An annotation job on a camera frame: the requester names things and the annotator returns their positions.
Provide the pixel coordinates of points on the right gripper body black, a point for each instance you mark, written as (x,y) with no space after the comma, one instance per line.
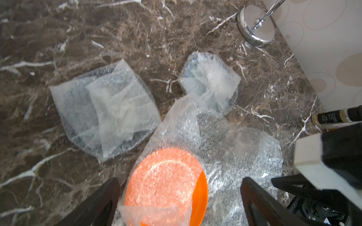
(342,152)

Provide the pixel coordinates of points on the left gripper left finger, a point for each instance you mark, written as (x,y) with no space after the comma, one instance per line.
(98,209)

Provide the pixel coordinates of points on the orange dinner plate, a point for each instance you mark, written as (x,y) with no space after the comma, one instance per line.
(167,188)

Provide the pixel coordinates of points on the spice bottle black label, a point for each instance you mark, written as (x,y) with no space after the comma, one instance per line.
(348,115)

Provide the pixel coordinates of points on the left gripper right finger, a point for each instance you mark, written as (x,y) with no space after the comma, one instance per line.
(262,209)

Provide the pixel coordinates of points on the chrome mug tree stand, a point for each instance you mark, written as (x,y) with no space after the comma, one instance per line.
(255,24)

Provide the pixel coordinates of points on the bubble wrap around orange plate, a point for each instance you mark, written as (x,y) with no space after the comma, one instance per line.
(227,153)

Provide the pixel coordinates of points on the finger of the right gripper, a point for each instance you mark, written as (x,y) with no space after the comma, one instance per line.
(316,207)

